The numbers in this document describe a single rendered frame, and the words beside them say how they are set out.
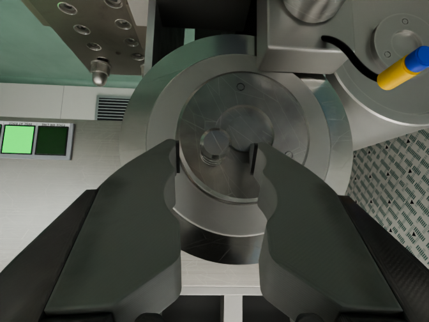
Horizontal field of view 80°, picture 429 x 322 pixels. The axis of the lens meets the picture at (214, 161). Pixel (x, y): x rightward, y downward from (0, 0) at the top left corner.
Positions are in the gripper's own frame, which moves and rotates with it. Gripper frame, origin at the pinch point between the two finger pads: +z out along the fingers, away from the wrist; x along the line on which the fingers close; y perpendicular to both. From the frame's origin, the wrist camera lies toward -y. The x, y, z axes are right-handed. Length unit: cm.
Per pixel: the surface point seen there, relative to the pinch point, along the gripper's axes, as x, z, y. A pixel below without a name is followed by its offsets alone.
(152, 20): -4.3, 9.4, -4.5
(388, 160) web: 19.4, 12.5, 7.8
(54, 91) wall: -166, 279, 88
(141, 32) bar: -10.0, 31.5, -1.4
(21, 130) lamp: -34, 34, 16
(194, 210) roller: -1.0, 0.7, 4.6
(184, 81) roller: -1.8, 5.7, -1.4
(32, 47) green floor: -152, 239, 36
